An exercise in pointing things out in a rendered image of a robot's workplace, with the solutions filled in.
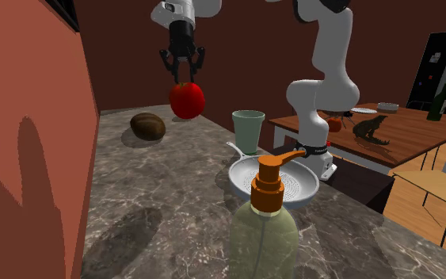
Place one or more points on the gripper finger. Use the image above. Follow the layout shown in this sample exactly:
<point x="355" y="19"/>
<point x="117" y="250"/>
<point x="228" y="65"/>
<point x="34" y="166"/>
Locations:
<point x="198" y="60"/>
<point x="168" y="61"/>

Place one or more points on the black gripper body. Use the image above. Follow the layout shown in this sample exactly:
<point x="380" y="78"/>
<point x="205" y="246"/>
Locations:
<point x="182" y="36"/>

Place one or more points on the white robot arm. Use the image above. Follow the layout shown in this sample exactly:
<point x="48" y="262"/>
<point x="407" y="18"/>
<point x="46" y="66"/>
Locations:
<point x="330" y="58"/>

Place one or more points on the red tomato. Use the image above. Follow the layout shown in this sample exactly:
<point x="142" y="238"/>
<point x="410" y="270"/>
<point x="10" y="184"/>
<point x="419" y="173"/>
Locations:
<point x="186" y="100"/>

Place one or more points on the pale green cup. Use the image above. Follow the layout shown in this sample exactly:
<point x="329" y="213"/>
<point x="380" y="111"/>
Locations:
<point x="248" y="131"/>

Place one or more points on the grey frying pan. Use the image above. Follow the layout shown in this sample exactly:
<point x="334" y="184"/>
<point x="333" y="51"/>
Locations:
<point x="303" y="185"/>

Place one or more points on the green soap bottle orange pump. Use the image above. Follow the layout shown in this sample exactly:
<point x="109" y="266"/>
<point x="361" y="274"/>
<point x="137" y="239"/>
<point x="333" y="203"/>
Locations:
<point x="263" y="239"/>

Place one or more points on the dark robot stand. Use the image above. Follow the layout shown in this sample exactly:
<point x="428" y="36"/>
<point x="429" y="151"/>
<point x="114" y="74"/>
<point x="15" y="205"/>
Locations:
<point x="361" y="181"/>

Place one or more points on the wooden dining table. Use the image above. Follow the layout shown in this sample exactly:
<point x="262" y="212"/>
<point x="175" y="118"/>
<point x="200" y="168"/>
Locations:
<point x="412" y="131"/>

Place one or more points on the black refrigerator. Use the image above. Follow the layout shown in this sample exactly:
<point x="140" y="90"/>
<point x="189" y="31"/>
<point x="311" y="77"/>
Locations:
<point x="423" y="85"/>

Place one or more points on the wooden chair black legs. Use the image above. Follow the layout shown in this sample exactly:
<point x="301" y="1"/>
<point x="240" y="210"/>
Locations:
<point x="431" y="181"/>

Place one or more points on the dark wall window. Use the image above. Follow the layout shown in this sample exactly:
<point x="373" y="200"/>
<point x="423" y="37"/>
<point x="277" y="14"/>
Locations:
<point x="66" y="13"/>

